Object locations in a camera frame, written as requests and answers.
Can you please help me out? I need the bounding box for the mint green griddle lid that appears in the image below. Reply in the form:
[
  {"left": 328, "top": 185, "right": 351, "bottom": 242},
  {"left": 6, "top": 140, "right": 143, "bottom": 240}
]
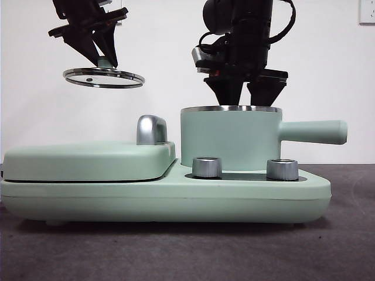
[{"left": 2, "top": 141, "right": 178, "bottom": 181}]

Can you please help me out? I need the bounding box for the thin black camera cable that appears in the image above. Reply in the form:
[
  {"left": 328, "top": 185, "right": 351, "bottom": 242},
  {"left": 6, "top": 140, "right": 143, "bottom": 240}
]
[{"left": 198, "top": 31, "right": 232, "bottom": 53}]

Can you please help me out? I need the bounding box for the glass pot lid green knob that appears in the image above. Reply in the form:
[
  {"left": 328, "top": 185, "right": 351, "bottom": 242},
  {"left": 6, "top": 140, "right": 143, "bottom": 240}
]
[{"left": 62, "top": 57, "right": 146, "bottom": 90}]

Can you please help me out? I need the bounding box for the mint green handled pot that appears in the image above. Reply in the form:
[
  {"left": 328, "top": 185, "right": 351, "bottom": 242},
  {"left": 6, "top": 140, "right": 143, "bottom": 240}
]
[{"left": 179, "top": 104, "right": 348, "bottom": 170}]

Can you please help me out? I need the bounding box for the pale grey right camera box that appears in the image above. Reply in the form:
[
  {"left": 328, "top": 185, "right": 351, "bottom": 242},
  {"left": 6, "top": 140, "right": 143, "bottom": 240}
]
[{"left": 191, "top": 46, "right": 213, "bottom": 73}]

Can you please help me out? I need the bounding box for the silver control knob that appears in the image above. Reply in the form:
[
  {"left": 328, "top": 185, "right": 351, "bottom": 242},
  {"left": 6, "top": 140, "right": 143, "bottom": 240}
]
[
  {"left": 266, "top": 159, "right": 299, "bottom": 180},
  {"left": 192, "top": 157, "right": 223, "bottom": 179}
]

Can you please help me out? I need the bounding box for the mint green breakfast machine base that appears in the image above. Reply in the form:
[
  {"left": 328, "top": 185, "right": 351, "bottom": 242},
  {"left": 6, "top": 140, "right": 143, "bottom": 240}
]
[{"left": 0, "top": 163, "right": 332, "bottom": 228}]

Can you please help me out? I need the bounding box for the silver griddle lid handle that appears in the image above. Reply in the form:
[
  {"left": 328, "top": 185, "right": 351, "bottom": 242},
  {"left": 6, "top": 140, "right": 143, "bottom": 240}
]
[{"left": 136, "top": 115, "right": 169, "bottom": 146}]

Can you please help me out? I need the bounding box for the thick black sleeved cable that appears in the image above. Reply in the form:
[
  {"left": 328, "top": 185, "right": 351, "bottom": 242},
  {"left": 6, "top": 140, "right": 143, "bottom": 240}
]
[{"left": 268, "top": 0, "right": 297, "bottom": 44}]

